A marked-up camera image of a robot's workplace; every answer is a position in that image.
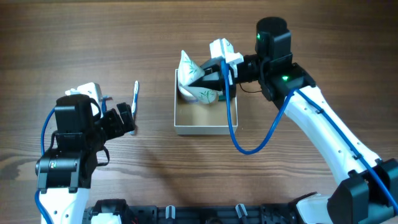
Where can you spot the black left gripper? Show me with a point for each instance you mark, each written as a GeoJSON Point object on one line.
{"type": "Point", "coordinates": [112, 121]}

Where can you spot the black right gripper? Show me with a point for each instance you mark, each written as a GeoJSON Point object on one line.
{"type": "Point", "coordinates": [229, 79]}

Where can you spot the blue disposable razor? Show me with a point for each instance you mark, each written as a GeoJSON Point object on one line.
{"type": "Point", "coordinates": [103, 103]}

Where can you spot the blue white toothbrush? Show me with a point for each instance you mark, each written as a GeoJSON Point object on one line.
{"type": "Point", "coordinates": [134, 100]}

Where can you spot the round white cotton-swab tub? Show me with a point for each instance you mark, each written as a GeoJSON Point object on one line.
{"type": "Point", "coordinates": [186, 96]}

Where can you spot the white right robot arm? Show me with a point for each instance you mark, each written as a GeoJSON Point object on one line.
{"type": "Point", "coordinates": [366, 184]}

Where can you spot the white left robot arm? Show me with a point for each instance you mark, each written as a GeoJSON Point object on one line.
{"type": "Point", "coordinates": [64, 170]}

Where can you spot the white cardboard box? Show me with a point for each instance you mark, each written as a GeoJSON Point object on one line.
{"type": "Point", "coordinates": [198, 119]}

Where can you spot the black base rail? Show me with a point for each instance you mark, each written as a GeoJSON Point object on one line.
{"type": "Point", "coordinates": [118, 211]}

